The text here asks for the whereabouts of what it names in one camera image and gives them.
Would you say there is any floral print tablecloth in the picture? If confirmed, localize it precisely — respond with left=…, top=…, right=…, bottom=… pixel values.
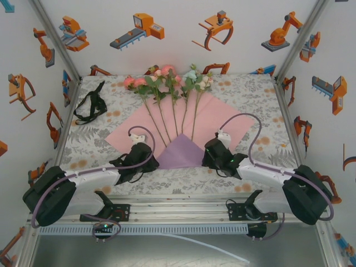
left=59, top=73, right=306, bottom=195

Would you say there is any black ribbon with gold print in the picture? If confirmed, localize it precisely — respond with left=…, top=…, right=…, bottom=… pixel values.
left=73, top=80, right=108, bottom=126

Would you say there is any pink twin rose stem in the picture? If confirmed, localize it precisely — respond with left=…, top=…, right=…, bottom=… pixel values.
left=123, top=76, right=168, bottom=147

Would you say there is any aluminium rail bed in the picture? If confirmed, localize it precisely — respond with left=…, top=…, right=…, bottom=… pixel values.
left=26, top=194, right=330, bottom=225

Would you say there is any slanted aluminium frame post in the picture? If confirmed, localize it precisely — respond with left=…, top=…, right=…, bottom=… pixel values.
left=278, top=0, right=332, bottom=80
left=27, top=0, right=82, bottom=83

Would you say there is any white slotted cable duct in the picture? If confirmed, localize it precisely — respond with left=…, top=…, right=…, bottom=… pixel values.
left=37, top=224, right=250, bottom=236

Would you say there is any aluminium frame leg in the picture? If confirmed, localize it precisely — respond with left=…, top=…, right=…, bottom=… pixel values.
left=315, top=222, right=343, bottom=267
left=15, top=224, right=39, bottom=267

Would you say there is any black bracket under rail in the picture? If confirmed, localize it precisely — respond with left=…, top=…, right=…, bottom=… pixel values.
left=246, top=223, right=268, bottom=242

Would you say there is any purple and pink wrapping paper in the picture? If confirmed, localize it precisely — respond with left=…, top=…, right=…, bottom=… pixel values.
left=105, top=88, right=256, bottom=170

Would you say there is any peach rose stem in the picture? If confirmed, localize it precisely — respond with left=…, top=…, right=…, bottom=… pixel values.
left=144, top=65, right=174, bottom=143

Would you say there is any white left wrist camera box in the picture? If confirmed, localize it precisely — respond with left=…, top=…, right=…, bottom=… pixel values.
left=128, top=132, right=148, bottom=145

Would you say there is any large pink rose stem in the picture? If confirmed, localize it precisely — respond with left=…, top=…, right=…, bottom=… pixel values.
left=160, top=63, right=182, bottom=139

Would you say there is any aluminium table side rail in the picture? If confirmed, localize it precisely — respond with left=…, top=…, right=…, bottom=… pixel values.
left=274, top=78, right=305, bottom=169
left=54, top=77, right=82, bottom=167

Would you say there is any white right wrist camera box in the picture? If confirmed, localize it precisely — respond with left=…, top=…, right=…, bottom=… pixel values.
left=216, top=131, right=232, bottom=147

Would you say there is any pale blue flower stem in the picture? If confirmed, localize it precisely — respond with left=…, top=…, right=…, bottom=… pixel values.
left=180, top=63, right=200, bottom=135

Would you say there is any cream flower stem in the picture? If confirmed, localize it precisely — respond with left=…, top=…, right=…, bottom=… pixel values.
left=190, top=71, right=215, bottom=141

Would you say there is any grey metal sheet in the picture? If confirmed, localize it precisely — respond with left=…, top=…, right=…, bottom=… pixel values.
left=26, top=233, right=334, bottom=267

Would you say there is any circuit board with green light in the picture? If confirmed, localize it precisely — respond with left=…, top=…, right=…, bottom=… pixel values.
left=92, top=222, right=114, bottom=238

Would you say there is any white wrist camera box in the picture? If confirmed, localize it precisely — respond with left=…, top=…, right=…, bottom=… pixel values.
left=128, top=132, right=148, bottom=145
left=216, top=131, right=232, bottom=147

